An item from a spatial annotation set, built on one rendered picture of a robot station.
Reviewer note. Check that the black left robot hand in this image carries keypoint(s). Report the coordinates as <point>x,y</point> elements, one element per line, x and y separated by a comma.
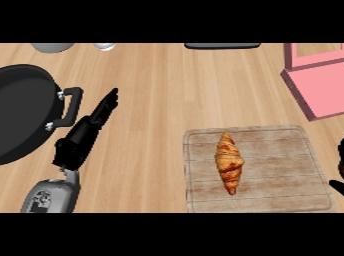
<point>83,133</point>

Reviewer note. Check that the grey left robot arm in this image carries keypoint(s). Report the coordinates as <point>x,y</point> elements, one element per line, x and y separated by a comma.
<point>50,196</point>

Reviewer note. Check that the wooden cutting board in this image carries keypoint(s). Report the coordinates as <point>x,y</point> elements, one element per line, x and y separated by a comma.
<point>257,170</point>

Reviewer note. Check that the pink open box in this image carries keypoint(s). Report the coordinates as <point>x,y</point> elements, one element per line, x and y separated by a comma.
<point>326,83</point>

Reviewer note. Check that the black frying pan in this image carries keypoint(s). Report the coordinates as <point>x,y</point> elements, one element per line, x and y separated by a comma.
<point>16,113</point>

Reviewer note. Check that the golden brown croissant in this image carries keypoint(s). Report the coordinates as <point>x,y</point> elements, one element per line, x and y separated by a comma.
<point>229,161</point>

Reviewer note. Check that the white small cup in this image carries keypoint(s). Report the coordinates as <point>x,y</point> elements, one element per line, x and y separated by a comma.
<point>103,46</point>

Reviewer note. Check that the grey round bowl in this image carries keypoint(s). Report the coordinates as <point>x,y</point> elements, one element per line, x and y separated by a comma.
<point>52,47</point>

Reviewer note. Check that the dark grey flat appliance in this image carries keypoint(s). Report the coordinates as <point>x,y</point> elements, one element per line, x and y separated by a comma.
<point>222,45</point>

